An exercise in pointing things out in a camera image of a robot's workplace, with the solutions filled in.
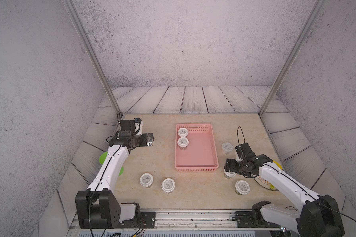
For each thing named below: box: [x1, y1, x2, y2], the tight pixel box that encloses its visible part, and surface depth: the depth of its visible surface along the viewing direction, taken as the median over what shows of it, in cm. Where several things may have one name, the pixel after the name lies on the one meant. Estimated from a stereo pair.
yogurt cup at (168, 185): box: [161, 177, 176, 194], surface depth 80 cm
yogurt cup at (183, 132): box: [177, 127, 189, 138], surface depth 103 cm
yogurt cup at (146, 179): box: [139, 172, 154, 188], surface depth 82 cm
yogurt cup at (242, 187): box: [234, 179, 251, 196], surface depth 79 cm
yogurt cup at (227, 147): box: [221, 142, 234, 155], surface depth 97 cm
